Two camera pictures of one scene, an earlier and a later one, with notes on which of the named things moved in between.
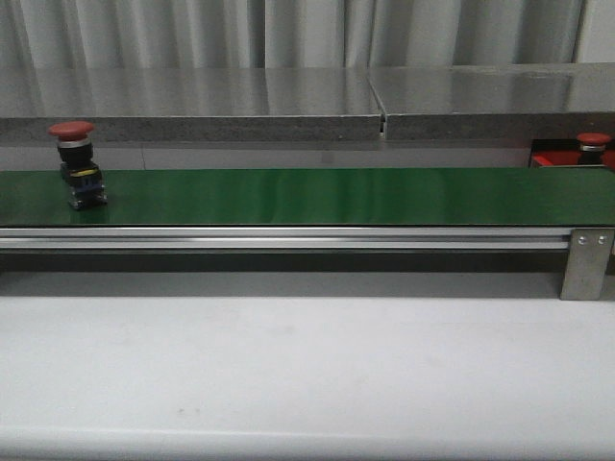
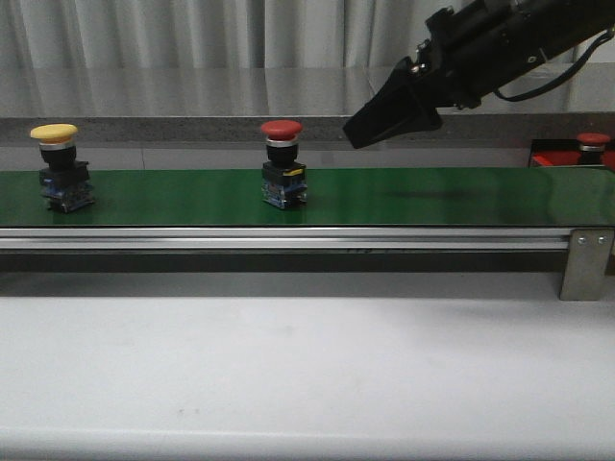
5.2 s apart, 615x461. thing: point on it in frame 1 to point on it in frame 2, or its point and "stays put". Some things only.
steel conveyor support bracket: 588,263 stays put
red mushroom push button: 592,147 stays put
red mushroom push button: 82,174 to 283,180
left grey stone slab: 190,104 stays put
